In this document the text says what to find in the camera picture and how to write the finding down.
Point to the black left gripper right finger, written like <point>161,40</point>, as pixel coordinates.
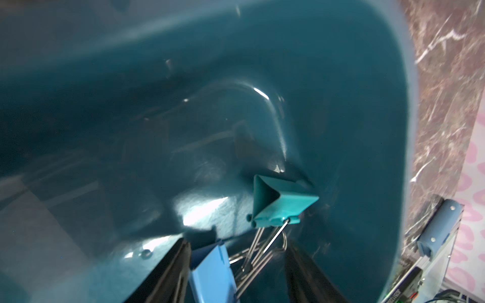
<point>305,281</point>

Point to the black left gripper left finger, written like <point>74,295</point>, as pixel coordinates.
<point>169,279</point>

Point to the blue binder clip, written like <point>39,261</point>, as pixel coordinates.
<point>211,278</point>

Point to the teal binder clip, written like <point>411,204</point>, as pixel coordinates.
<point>277,203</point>

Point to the dark teal storage box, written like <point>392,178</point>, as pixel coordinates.
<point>127,125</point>

